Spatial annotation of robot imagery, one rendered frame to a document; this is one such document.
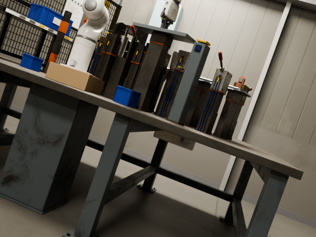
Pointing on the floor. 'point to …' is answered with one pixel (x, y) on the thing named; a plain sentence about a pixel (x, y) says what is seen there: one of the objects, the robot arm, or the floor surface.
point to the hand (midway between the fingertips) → (163, 27)
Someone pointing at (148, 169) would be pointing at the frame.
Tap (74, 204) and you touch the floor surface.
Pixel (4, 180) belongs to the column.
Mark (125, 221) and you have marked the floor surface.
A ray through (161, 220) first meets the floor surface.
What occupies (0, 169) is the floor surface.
